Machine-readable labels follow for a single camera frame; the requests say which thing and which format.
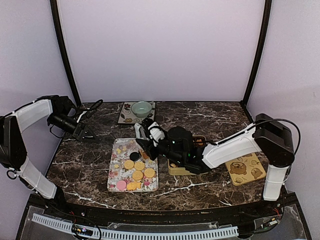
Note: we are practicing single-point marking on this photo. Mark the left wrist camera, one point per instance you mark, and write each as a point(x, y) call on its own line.
point(82, 116)

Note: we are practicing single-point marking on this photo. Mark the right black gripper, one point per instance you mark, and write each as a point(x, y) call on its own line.
point(147, 147)

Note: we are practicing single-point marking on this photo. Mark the white slotted cable duct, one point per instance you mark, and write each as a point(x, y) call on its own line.
point(121, 231)

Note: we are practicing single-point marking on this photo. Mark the square floral plate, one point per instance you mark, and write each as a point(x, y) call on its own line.
point(128, 117)

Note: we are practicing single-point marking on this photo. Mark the floral cookie tray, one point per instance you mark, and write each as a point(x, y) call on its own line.
point(122, 168)

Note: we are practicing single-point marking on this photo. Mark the bear printed tin lid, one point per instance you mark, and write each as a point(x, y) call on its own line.
point(245, 169)

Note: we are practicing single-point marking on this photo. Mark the black frame post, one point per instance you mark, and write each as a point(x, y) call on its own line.
point(63, 51)
point(259, 52)

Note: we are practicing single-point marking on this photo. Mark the pink round sandwich cookie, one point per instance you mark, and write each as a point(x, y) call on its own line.
point(121, 185)

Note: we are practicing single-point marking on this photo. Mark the gold cookie tin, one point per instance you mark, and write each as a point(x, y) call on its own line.
point(177, 170)

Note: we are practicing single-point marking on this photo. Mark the left black frame post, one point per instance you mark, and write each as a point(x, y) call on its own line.
point(63, 51)

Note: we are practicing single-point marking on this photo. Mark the right black frame post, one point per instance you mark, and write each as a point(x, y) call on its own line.
point(259, 52)

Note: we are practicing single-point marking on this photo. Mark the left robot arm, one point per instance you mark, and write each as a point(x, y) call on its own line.
point(60, 112)

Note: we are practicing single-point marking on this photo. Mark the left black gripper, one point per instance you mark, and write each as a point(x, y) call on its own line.
point(82, 130)

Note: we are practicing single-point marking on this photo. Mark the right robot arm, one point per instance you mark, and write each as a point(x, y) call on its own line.
point(267, 135)

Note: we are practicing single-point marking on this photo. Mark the green ceramic bowl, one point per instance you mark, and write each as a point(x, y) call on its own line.
point(141, 109)

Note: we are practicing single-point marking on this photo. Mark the black sandwich cookie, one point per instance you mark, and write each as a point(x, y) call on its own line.
point(135, 156)

